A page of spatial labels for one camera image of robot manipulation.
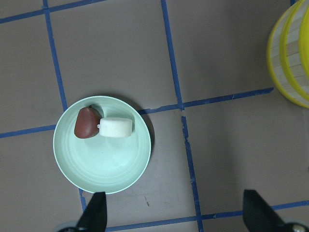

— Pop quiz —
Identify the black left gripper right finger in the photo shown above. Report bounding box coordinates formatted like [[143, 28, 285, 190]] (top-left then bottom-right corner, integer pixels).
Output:
[[243, 189, 290, 232]]

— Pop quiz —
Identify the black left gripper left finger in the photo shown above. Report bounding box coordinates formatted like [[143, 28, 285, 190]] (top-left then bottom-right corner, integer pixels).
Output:
[[76, 192, 107, 232]]

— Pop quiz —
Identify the white bun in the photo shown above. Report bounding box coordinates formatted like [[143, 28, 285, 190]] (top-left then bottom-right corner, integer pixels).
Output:
[[97, 117, 133, 138]]

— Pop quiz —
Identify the yellow steamer top layer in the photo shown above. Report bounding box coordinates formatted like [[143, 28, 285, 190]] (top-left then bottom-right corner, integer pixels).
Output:
[[280, 0, 309, 108]]

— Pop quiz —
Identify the yellow steamer layer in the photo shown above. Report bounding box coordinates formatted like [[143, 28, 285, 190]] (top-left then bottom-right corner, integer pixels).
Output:
[[280, 0, 309, 108], [266, 13, 290, 99]]

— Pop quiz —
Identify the yellow steamer bottom layer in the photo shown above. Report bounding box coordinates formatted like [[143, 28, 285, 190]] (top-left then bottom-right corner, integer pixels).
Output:
[[266, 13, 290, 99]]

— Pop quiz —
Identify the light green bowl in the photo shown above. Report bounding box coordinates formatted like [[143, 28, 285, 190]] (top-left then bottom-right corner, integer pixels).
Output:
[[53, 96, 152, 194]]

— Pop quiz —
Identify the brown bun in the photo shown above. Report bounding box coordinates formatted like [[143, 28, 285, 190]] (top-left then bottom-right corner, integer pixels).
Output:
[[74, 105, 102, 139]]

